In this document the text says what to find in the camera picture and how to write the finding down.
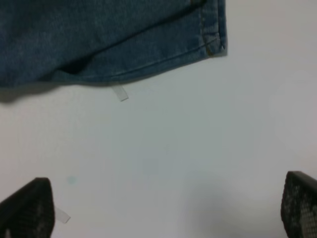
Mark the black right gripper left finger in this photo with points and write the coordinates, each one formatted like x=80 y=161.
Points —
x=29 y=212

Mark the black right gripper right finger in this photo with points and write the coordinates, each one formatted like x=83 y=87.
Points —
x=299 y=205

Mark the children's blue denim shorts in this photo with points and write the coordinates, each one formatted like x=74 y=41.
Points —
x=48 y=43

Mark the clear tape strip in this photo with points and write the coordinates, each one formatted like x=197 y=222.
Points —
x=120 y=92
x=61 y=215

